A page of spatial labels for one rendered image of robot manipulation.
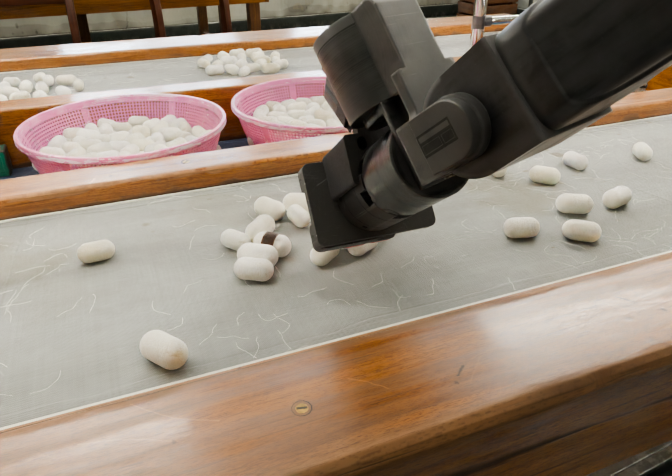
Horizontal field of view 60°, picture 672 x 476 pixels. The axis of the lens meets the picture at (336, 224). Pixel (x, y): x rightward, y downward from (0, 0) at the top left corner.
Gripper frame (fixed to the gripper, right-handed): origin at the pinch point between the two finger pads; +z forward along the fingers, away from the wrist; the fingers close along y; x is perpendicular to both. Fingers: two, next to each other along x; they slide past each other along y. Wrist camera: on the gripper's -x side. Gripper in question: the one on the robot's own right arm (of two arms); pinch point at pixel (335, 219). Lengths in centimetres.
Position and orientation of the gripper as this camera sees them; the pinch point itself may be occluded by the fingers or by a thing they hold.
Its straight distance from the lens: 53.8
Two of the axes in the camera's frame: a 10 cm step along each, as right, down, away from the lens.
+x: 2.2, 9.7, -1.4
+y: -9.2, 1.7, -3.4
